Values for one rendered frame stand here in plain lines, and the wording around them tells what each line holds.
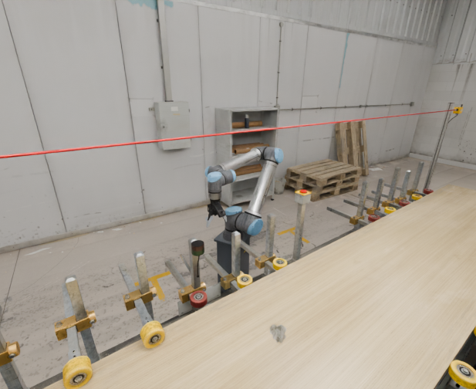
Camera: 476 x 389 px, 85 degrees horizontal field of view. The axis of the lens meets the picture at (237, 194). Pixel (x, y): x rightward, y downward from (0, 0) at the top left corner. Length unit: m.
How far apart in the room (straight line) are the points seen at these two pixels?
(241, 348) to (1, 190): 3.30
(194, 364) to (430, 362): 0.85
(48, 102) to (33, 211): 1.29
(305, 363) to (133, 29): 3.62
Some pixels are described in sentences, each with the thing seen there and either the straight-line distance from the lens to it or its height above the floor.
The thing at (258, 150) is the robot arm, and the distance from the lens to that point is 2.17.
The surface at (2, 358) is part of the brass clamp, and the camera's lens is 1.33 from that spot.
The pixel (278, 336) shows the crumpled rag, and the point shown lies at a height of 0.91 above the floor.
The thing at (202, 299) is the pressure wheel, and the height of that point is 0.91.
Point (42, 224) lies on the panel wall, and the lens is 4.01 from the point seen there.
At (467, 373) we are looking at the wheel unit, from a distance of 1.35.
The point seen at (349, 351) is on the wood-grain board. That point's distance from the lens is 1.21.
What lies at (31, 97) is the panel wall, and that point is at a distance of 3.67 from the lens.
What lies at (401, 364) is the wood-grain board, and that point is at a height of 0.90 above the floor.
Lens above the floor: 1.81
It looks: 22 degrees down
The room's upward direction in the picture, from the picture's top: straight up
